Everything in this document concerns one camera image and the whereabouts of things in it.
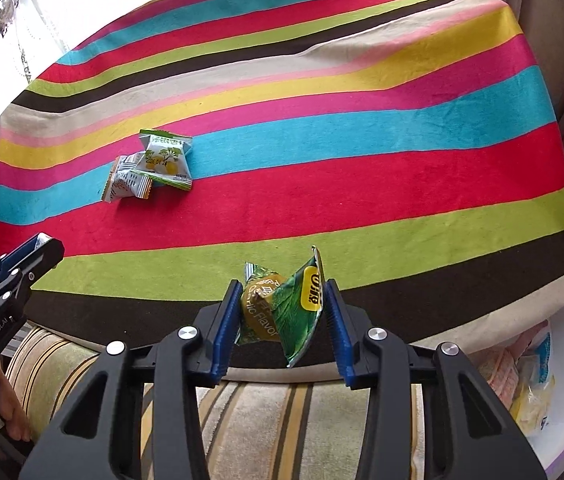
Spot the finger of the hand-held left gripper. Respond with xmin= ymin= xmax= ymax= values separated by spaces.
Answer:
xmin=0 ymin=234 xmax=43 ymax=306
xmin=0 ymin=235 xmax=66 ymax=311

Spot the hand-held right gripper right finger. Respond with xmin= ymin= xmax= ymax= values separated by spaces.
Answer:
xmin=324 ymin=278 xmax=548 ymax=480

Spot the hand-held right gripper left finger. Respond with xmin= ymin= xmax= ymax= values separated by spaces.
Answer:
xmin=17 ymin=280 xmax=244 ymax=480

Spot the green leaf print snack packet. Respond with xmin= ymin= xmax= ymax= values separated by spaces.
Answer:
xmin=239 ymin=245 xmax=325 ymax=368

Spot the small crinkled snack packet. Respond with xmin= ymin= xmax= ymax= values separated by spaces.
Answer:
xmin=102 ymin=155 xmax=155 ymax=204

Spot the silver foil snack packet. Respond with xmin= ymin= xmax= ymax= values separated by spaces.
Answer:
xmin=138 ymin=129 xmax=195 ymax=192

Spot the person's left hand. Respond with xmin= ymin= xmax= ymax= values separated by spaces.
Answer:
xmin=0 ymin=360 xmax=35 ymax=443

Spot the brown yellow striped towel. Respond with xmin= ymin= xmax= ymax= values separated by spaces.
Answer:
xmin=4 ymin=325 xmax=425 ymax=480

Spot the rainbow striped blanket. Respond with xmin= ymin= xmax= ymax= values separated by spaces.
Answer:
xmin=0 ymin=0 xmax=564 ymax=383

